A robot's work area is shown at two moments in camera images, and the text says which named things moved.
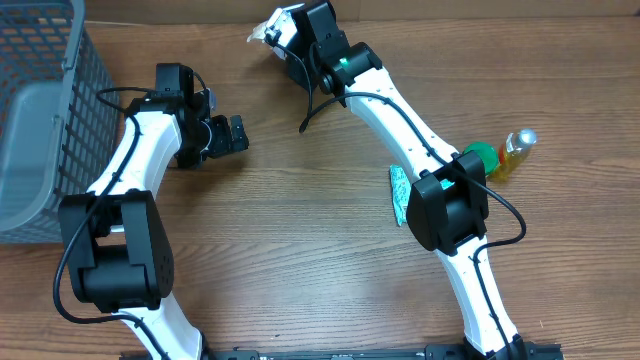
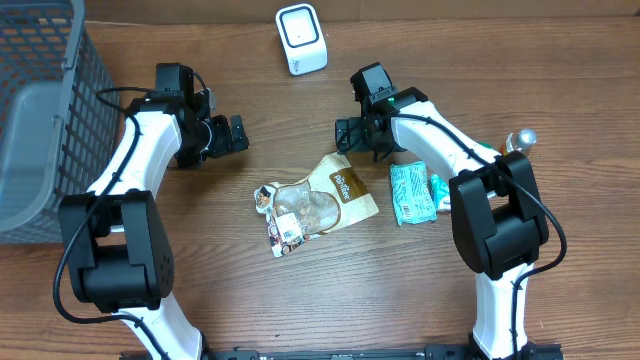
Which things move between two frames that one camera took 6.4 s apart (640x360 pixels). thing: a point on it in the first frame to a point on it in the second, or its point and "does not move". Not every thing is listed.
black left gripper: [226, 143] does not move
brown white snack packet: [258, 32] to [328, 198]
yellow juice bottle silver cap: [512, 153] does not move
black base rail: [432, 351] does not move
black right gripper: [298, 46] to [351, 134]
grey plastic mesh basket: [60, 119] does not move
